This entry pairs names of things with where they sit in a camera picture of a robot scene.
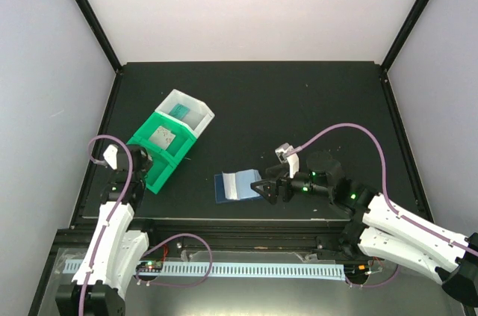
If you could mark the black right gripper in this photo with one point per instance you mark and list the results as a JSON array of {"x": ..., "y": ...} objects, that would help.
[{"x": 274, "y": 184}]

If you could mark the black frame post left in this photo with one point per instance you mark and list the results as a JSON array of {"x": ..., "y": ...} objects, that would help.
[{"x": 99, "y": 33}]

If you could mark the green middle storage bin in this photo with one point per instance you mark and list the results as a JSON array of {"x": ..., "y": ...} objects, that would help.
[{"x": 179, "y": 147}]

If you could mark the white card in bin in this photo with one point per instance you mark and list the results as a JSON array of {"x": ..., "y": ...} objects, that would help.
[{"x": 162, "y": 137}]

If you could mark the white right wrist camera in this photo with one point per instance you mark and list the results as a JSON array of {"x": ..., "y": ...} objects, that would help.
[{"x": 285, "y": 156}]

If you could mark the green end storage bin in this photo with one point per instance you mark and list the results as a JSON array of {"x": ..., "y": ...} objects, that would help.
[{"x": 161, "y": 169}]

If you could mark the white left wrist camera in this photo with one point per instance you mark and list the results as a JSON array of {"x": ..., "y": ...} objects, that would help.
[{"x": 110, "y": 156}]

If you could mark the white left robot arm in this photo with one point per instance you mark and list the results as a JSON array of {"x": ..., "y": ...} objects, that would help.
[{"x": 99, "y": 285}]

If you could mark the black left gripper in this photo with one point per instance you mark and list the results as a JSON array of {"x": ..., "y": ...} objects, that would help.
[{"x": 146, "y": 163}]

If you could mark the white slotted cable duct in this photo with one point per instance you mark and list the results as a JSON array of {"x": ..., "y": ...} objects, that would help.
[{"x": 242, "y": 270}]

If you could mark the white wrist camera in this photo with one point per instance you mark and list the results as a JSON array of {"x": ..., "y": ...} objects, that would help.
[
  {"x": 285, "y": 156},
  {"x": 110, "y": 156}
]

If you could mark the navy blue card holder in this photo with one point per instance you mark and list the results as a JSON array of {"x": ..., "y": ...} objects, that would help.
[{"x": 236, "y": 187}]

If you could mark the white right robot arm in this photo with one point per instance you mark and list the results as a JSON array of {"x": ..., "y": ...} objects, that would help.
[{"x": 378, "y": 227}]

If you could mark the white storage bin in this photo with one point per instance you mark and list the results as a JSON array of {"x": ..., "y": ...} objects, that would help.
[{"x": 196, "y": 121}]

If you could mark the black frame post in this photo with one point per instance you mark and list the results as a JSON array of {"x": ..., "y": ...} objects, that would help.
[
  {"x": 99, "y": 33},
  {"x": 403, "y": 34}
]

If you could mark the teal VIP card in bin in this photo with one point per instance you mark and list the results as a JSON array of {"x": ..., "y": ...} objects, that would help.
[{"x": 179, "y": 111}]

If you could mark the black frame post right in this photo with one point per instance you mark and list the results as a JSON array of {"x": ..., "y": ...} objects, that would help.
[{"x": 403, "y": 34}]

